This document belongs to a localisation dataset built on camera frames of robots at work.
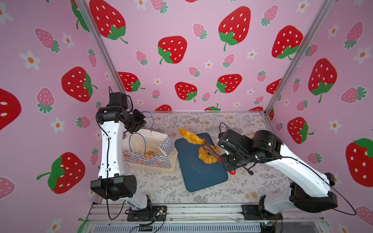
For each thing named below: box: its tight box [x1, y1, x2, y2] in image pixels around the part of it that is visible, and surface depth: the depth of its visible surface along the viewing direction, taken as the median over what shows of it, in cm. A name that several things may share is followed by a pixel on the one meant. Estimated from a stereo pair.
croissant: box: [178, 128, 205, 146], surface depth 83 cm
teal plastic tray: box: [174, 133, 228, 192], surface depth 90 cm
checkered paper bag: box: [122, 128, 179, 174], surface depth 77 cm
